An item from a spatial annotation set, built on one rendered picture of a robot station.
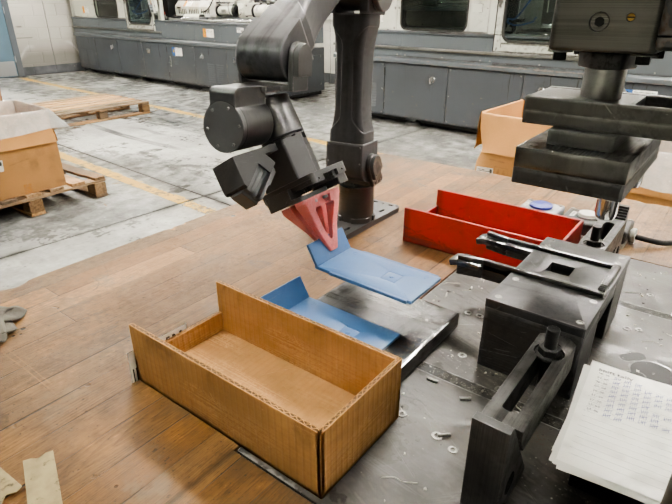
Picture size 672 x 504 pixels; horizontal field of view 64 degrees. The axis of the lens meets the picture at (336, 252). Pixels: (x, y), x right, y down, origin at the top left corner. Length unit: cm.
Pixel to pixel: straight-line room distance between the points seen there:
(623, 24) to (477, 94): 514
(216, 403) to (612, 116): 44
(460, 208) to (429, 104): 500
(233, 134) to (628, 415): 47
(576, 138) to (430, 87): 538
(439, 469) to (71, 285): 57
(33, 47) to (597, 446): 1161
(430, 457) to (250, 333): 25
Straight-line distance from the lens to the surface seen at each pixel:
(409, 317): 66
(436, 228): 87
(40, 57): 1184
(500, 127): 301
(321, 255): 68
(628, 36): 55
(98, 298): 80
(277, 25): 69
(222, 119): 62
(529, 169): 55
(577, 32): 55
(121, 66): 1064
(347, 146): 88
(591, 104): 56
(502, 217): 94
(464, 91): 573
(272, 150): 65
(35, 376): 67
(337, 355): 55
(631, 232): 100
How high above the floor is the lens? 127
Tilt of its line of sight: 25 degrees down
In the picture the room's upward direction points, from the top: straight up
